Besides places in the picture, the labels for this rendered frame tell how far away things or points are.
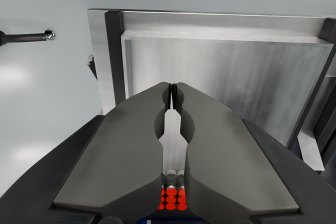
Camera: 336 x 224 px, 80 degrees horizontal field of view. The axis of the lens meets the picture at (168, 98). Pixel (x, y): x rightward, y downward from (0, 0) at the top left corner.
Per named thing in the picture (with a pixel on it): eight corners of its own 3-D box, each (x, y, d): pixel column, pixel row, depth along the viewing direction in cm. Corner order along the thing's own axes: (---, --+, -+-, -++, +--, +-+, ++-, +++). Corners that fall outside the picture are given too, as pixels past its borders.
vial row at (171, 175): (241, 178, 42) (248, 198, 38) (155, 175, 42) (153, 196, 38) (243, 170, 41) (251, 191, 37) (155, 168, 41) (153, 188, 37)
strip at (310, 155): (303, 145, 38) (324, 171, 33) (287, 145, 38) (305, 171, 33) (335, 76, 31) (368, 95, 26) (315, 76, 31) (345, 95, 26)
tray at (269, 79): (254, 192, 45) (260, 207, 42) (136, 189, 45) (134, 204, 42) (316, 36, 28) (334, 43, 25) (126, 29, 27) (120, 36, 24)
